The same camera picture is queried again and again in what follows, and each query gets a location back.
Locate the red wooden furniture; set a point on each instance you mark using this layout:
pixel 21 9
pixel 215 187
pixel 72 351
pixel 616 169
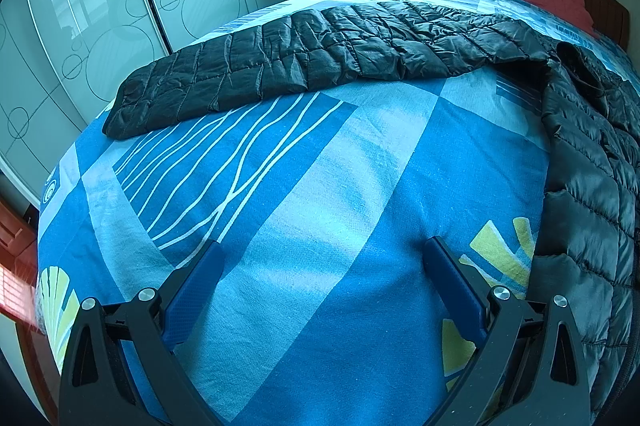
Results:
pixel 15 246

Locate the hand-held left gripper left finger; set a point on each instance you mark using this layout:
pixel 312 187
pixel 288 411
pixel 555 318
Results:
pixel 197 286

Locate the white sliding door wardrobe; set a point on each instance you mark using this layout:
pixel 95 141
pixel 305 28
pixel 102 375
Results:
pixel 100 5

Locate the blue patterned bed sheet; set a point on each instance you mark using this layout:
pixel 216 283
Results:
pixel 325 231

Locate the black puffer jacket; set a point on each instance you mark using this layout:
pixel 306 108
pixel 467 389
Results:
pixel 300 50

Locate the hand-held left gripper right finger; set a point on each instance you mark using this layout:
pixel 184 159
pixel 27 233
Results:
pixel 457 291

